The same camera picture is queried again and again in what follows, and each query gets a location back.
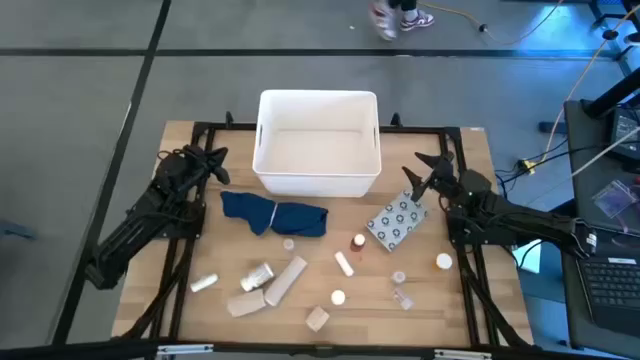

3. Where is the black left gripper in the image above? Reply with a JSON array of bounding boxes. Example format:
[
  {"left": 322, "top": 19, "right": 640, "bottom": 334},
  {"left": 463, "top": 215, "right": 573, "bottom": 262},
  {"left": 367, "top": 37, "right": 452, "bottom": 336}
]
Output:
[{"left": 172, "top": 144, "right": 232, "bottom": 186}]

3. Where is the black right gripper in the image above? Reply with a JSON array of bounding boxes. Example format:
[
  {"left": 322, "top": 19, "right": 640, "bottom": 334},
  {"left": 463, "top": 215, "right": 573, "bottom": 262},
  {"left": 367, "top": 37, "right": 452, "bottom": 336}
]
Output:
[{"left": 401, "top": 151, "right": 469, "bottom": 203}]

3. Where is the grey patterned pouch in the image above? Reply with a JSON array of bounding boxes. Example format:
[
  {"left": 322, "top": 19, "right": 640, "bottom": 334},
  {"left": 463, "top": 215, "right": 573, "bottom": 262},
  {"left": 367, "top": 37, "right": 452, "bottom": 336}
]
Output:
[{"left": 365, "top": 189, "right": 429, "bottom": 253}]

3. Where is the short beige bandage roll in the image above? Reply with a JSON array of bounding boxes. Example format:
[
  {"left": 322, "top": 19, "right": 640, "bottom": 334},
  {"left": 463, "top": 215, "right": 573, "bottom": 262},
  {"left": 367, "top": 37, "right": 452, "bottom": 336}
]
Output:
[{"left": 305, "top": 305, "right": 331, "bottom": 333}]

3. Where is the white plastic basket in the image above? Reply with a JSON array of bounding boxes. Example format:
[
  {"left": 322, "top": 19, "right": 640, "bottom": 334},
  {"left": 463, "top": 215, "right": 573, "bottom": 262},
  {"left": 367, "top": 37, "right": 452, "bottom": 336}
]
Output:
[{"left": 252, "top": 88, "right": 383, "bottom": 199}]

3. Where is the blue cloth bundle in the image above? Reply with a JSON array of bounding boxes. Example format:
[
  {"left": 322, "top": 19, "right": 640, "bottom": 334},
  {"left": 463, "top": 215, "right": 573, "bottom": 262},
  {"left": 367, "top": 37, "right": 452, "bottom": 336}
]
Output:
[{"left": 219, "top": 190, "right": 330, "bottom": 238}]

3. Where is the clear pill bottle white cap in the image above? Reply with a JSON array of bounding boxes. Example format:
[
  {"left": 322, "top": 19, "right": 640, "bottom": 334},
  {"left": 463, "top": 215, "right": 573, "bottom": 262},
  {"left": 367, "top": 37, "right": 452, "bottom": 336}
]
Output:
[{"left": 239, "top": 262, "right": 276, "bottom": 293}]

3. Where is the small white gauze roll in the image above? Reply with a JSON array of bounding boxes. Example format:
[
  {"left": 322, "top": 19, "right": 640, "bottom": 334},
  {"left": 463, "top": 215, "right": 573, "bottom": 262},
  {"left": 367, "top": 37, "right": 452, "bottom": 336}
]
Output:
[
  {"left": 189, "top": 272, "right": 220, "bottom": 294},
  {"left": 333, "top": 250, "right": 356, "bottom": 278}
]

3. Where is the clear tube with white cap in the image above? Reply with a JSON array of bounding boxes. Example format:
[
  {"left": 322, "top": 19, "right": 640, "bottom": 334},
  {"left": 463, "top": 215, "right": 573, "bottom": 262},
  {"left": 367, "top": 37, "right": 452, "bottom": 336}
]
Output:
[{"left": 392, "top": 287, "right": 415, "bottom": 311}]

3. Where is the long beige bandage roll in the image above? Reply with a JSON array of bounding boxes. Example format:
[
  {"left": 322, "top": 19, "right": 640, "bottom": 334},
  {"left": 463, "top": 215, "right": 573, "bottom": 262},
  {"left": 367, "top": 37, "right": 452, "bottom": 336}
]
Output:
[{"left": 263, "top": 255, "right": 309, "bottom": 307}]

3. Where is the white paper sheet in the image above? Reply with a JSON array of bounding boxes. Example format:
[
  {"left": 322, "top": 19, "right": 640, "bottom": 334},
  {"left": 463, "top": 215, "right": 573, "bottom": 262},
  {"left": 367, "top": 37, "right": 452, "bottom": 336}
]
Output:
[{"left": 517, "top": 239, "right": 544, "bottom": 275}]

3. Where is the medium beige bandage roll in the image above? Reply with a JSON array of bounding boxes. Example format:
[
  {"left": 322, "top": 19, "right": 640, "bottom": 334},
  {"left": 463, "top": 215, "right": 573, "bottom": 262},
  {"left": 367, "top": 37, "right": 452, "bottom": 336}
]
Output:
[{"left": 226, "top": 288, "right": 267, "bottom": 318}]

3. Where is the person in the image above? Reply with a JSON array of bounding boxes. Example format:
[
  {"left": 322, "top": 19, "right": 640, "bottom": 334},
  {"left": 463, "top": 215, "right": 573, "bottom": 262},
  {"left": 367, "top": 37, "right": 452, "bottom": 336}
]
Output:
[{"left": 368, "top": 0, "right": 435, "bottom": 42}]

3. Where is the black side desk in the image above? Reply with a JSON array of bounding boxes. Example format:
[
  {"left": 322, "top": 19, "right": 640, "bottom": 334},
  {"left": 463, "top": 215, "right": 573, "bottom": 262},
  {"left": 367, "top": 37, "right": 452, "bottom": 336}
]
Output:
[{"left": 559, "top": 99, "right": 640, "bottom": 351}]

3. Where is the black stand pole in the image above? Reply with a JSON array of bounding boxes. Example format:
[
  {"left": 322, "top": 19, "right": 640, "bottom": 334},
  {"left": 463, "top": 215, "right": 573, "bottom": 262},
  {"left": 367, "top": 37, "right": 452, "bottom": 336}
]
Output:
[{"left": 582, "top": 64, "right": 640, "bottom": 121}]

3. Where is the blue floor object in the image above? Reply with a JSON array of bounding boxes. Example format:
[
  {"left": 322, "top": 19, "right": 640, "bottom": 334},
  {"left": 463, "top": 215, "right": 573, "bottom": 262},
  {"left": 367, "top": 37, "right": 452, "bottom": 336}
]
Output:
[{"left": 0, "top": 218, "right": 39, "bottom": 241}]

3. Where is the black laptop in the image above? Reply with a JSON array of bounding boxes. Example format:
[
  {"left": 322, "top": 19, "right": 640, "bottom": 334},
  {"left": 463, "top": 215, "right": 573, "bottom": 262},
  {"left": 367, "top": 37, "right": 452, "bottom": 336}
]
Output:
[{"left": 574, "top": 227, "right": 640, "bottom": 336}]

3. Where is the black aluminium table frame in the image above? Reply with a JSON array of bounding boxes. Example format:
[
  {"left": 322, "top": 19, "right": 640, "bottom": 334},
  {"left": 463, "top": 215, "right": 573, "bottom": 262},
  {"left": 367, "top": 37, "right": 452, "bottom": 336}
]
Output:
[{"left": 117, "top": 110, "right": 534, "bottom": 351}]

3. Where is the yellow cable with black plug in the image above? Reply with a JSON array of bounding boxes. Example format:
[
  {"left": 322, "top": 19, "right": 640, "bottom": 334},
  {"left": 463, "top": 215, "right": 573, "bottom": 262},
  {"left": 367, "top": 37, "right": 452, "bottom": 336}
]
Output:
[{"left": 417, "top": 0, "right": 566, "bottom": 46}]

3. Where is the hanging yellow cable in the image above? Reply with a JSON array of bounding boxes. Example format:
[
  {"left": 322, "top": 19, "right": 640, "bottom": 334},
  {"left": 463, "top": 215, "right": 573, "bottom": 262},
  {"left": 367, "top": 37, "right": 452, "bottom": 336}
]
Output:
[{"left": 543, "top": 3, "right": 640, "bottom": 157}]

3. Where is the white cable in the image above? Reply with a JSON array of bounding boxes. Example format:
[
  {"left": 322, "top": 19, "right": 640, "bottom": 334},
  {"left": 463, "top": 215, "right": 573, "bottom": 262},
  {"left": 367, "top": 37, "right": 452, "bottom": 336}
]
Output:
[{"left": 571, "top": 125, "right": 640, "bottom": 178}]

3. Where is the silver metal bracket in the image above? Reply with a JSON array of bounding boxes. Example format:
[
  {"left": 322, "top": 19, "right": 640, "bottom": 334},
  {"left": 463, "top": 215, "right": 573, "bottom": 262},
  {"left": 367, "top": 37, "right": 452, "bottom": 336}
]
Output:
[
  {"left": 156, "top": 343, "right": 215, "bottom": 357},
  {"left": 433, "top": 348, "right": 494, "bottom": 360}
]

